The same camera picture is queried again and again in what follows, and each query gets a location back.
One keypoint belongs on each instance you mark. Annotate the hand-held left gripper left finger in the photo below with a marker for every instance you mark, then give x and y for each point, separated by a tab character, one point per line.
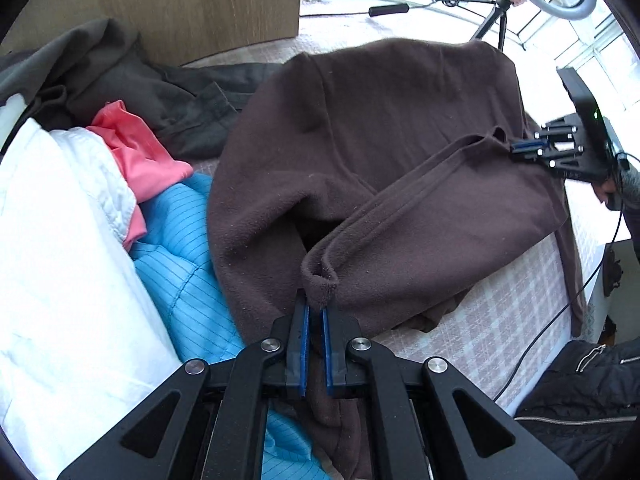
301	345

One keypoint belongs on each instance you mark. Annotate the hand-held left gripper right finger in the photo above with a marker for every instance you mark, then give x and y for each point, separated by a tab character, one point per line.
328	355

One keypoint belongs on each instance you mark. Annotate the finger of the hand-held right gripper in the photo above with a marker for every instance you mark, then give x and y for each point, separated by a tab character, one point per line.
555	156
557	132

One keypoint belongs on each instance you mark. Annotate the brown fleece garment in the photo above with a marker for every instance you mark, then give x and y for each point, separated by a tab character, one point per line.
375	160

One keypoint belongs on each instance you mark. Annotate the person's right hand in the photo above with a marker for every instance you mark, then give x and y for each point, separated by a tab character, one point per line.
607	192

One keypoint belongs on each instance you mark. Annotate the black tripod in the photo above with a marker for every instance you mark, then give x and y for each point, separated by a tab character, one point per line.
492	17

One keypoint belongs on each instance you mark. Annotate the blue garment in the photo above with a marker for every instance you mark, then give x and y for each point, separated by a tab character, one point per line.
185	270

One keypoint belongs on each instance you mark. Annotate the pink plaid blanket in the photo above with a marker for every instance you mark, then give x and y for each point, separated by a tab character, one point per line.
500	330

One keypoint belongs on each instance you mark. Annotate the black zipped jacket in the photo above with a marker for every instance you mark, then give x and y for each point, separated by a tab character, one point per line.
590	400

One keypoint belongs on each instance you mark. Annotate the pink garment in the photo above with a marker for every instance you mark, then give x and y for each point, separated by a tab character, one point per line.
140	150

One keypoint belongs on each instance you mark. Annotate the white garment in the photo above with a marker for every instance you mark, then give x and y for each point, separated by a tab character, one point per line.
60	260

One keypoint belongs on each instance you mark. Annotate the dark grey garment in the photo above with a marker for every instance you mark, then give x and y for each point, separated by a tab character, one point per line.
115	70

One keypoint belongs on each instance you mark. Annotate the wooden board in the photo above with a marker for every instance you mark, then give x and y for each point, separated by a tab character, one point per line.
200	5

